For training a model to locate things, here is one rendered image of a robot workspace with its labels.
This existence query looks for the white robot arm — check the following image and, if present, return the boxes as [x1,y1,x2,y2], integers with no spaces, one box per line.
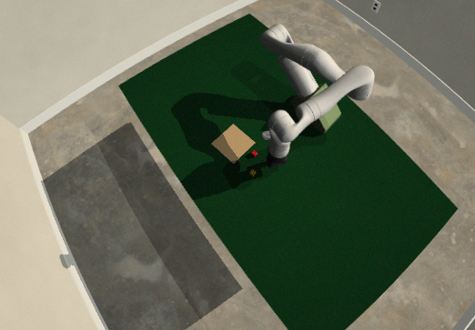
[260,24,374,152]

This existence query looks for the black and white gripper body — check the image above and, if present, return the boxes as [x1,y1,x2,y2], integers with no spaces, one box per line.
[261,131,289,167]

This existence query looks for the cream square mat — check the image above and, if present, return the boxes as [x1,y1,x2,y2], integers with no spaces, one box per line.
[212,124,255,164]

